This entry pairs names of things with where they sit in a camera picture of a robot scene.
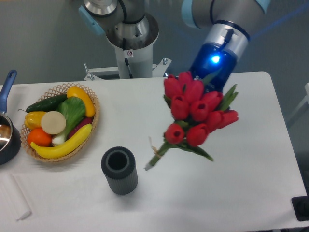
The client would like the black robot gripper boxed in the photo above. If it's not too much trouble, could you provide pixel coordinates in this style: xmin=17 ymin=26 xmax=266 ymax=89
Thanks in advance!
xmin=189 ymin=43 xmax=237 ymax=92

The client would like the red tulip bouquet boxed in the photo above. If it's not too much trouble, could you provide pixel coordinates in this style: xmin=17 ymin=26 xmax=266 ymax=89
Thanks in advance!
xmin=144 ymin=71 xmax=239 ymax=171

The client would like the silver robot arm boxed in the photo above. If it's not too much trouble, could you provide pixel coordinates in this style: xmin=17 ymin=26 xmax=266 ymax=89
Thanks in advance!
xmin=182 ymin=0 xmax=270 ymax=92

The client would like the dark grey ribbed vase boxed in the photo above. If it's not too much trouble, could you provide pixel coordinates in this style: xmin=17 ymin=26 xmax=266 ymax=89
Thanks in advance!
xmin=101 ymin=146 xmax=138 ymax=195

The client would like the white furniture piece at right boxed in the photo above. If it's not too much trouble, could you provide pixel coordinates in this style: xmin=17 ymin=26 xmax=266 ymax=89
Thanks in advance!
xmin=286 ymin=83 xmax=309 ymax=128

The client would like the purple eggplant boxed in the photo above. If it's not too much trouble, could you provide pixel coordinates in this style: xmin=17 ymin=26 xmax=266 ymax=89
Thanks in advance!
xmin=67 ymin=117 xmax=93 ymax=139

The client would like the yellow squash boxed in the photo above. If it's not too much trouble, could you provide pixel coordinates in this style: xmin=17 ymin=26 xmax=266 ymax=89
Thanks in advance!
xmin=67 ymin=86 xmax=95 ymax=117

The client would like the green bok choy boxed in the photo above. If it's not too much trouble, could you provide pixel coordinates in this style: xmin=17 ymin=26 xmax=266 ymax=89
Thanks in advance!
xmin=52 ymin=97 xmax=85 ymax=146

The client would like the green cucumber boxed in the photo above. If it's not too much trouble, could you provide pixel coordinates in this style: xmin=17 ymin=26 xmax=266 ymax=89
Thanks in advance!
xmin=18 ymin=94 xmax=67 ymax=113

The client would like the black device at table edge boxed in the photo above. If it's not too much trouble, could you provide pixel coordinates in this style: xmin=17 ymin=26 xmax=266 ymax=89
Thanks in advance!
xmin=291 ymin=196 xmax=309 ymax=221

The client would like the yellow banana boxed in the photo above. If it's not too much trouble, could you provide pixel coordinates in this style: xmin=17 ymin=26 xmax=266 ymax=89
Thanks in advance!
xmin=30 ymin=124 xmax=92 ymax=159

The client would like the yellow bell pepper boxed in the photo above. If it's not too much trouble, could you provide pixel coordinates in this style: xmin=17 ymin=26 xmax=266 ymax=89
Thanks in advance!
xmin=24 ymin=111 xmax=46 ymax=130

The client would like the orange fruit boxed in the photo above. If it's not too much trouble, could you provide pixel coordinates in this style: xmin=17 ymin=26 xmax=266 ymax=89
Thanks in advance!
xmin=27 ymin=128 xmax=52 ymax=147

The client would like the white rolled cloth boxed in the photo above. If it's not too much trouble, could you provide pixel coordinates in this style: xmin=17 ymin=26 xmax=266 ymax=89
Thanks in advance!
xmin=0 ymin=174 xmax=32 ymax=221

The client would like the white metal base frame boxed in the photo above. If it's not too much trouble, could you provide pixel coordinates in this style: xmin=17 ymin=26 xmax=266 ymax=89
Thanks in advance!
xmin=84 ymin=58 xmax=172 ymax=81

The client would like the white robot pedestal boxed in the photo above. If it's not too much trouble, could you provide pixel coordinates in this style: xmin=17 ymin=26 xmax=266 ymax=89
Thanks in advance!
xmin=78 ymin=0 xmax=160 ymax=79

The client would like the dark pot blue handle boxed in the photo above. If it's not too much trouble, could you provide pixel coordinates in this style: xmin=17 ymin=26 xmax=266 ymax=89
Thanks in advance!
xmin=0 ymin=70 xmax=21 ymax=165

